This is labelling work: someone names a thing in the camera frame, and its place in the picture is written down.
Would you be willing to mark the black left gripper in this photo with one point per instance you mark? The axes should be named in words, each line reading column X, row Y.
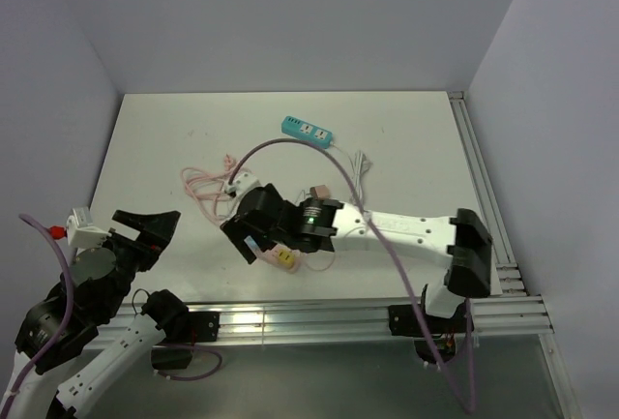
column 156, row 229

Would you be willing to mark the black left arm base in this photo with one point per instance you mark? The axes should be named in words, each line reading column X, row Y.
column 190, row 335

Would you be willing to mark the yellow charger plug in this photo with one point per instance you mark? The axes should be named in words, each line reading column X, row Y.
column 286, row 259

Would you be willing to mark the teal power strip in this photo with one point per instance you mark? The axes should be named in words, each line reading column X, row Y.
column 307, row 132

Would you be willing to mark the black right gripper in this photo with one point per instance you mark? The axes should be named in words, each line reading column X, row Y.
column 238, row 229

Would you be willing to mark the pink power strip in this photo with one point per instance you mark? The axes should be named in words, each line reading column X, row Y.
column 236, row 234

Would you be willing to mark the blue charger plug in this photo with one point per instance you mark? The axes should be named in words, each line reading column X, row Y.
column 252, row 244

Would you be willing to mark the aluminium frame rail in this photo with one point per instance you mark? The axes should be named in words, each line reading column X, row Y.
column 407, row 153

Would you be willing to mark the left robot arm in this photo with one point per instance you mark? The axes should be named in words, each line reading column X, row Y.
column 55, row 331

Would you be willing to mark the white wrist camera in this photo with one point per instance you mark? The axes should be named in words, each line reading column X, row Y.
column 79, row 230
column 242, row 184

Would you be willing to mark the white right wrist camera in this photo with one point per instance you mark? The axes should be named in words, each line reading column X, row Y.
column 242, row 184

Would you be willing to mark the pink charger plug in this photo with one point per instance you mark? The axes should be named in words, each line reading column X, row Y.
column 320, row 192

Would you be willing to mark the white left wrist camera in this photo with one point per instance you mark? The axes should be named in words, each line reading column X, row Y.
column 79, row 230

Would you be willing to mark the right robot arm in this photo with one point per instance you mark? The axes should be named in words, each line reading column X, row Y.
column 460, row 246

